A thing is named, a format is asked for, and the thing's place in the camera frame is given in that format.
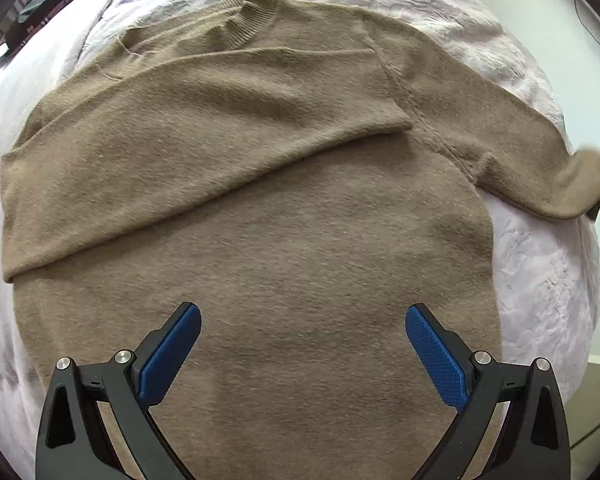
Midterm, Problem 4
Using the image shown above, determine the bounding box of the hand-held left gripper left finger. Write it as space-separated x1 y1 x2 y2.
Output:
36 302 203 480

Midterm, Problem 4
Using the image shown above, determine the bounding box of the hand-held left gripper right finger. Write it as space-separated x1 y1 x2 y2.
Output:
405 303 572 480

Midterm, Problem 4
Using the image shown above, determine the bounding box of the brown knit sweater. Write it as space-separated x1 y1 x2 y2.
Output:
0 0 600 480

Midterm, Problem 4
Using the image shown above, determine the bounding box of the lilac embossed fleece blanket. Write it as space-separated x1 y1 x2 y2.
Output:
0 0 600 441

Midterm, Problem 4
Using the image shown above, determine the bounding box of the dark cloth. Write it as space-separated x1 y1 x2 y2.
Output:
2 0 113 56

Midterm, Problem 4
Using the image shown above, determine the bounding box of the black floor cable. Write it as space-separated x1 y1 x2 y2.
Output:
569 410 600 456

